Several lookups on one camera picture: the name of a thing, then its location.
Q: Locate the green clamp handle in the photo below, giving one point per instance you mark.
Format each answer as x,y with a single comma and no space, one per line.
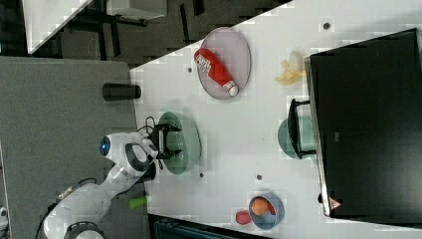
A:
134,203

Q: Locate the green cup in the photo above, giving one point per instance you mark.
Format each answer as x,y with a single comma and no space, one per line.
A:
306,139

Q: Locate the red fruit in bowl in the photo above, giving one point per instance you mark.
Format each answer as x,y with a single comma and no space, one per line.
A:
271,208

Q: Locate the peeled yellow banana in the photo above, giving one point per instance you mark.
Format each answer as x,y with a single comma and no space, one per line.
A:
293,69

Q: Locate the grey round plate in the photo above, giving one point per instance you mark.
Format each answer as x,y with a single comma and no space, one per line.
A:
231,48

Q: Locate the white side table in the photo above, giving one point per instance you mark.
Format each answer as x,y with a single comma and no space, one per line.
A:
44,18

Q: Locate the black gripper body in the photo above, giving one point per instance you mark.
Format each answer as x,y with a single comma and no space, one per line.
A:
158,138

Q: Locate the black cylinder lower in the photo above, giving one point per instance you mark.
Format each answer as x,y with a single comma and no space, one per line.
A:
149,174

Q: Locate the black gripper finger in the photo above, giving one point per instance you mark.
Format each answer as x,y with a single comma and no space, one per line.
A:
170,153
171,127

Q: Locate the black cylinder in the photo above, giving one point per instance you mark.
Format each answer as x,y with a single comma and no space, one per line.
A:
149,174
120,92

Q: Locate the green plastic strainer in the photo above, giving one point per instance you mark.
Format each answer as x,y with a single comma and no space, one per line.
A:
186,141

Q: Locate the red ketchup bottle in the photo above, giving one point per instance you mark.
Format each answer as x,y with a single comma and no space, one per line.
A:
212,66

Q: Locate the blue bowl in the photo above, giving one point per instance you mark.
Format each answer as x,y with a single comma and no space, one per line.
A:
267,221

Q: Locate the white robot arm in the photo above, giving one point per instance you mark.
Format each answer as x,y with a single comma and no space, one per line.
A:
80,209

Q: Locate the red round fruit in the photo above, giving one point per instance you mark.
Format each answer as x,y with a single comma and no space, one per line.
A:
243,217

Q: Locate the orange fruit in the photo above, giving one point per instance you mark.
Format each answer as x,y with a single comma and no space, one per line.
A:
260,206

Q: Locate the black cylinder upper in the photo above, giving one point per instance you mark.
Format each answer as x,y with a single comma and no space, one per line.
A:
120,92

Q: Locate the black toaster oven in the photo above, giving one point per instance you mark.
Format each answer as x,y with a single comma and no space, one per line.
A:
366,111

